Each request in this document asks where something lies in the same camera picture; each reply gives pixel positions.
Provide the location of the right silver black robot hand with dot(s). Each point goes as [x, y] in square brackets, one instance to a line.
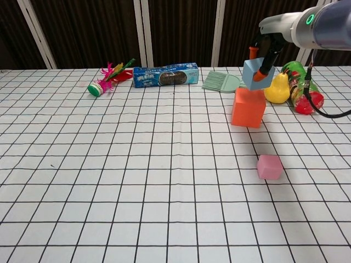
[277, 23]

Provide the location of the medium blue foam cube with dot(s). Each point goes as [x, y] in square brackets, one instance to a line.
[252, 75]

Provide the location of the small pink foam cube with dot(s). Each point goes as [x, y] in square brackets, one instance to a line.
[270, 167]

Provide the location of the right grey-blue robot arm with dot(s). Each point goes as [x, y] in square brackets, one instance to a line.
[326, 26]

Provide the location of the yellow toy pear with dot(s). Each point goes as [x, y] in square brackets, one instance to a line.
[278, 90]

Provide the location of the green chips can red lid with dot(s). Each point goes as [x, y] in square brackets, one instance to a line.
[299, 87]

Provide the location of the mint green dustpan brush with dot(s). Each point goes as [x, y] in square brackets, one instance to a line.
[219, 81]

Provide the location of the large orange foam cube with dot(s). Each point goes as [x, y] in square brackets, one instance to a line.
[248, 112]

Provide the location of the blue cookie package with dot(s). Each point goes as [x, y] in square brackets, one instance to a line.
[166, 75]

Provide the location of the pink feather shuttlecock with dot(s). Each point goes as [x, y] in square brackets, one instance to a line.
[105, 80]

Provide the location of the white checkered tablecloth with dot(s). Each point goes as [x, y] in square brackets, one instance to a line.
[137, 178]

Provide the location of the black folding screen white frame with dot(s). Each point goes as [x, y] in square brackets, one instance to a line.
[175, 30]

